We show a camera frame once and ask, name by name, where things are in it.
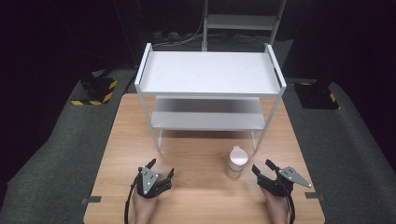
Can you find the grey tape strip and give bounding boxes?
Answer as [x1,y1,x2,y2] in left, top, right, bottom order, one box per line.
[80,195,103,205]
[304,191,327,201]

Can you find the white metal shelf rack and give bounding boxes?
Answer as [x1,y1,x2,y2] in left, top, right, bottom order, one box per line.
[134,42,288,153]

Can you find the person's left hand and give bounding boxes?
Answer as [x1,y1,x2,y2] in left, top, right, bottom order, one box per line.
[132,189,161,224]

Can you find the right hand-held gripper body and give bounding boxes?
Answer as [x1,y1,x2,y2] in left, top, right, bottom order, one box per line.
[256,165,313,198]

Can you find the black base with striped edge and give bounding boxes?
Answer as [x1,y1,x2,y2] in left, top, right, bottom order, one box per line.
[70,77,119,106]
[293,81,341,110]

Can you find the white metal stand frame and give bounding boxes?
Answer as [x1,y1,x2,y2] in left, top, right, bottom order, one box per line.
[201,0,288,52]

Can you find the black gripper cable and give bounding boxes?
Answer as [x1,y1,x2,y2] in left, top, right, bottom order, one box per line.
[123,175,140,224]
[285,191,297,224]

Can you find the person's right hand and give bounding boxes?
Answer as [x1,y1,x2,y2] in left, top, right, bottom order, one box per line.
[260,186,291,224]

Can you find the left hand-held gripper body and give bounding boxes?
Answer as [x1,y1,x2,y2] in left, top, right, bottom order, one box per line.
[135,166,173,200]

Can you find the clear jar with white lid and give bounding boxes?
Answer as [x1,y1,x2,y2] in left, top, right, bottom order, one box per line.
[225,145,249,179]

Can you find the white cable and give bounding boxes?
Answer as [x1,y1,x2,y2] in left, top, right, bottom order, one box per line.
[151,15,205,49]

